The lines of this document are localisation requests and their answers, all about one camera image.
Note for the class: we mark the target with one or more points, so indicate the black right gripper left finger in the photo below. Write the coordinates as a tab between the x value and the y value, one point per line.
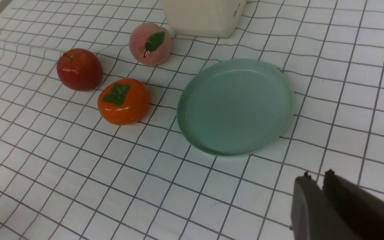
312	215

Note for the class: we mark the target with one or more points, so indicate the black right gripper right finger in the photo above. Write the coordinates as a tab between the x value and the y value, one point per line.
360	210

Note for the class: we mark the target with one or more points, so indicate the mint green plate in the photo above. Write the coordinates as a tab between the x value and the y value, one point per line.
236	107

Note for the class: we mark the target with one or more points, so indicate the cream white toaster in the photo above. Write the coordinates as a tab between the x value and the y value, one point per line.
203	18

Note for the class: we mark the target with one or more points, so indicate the orange persimmon with green leaves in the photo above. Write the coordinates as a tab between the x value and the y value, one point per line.
124	102

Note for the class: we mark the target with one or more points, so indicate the pink peach with leaf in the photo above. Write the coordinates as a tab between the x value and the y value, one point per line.
150	44

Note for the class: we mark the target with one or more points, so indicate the white grid tablecloth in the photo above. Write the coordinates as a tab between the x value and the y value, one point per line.
68	174

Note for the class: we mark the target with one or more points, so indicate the red apple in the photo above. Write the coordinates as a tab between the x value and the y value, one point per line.
79	69

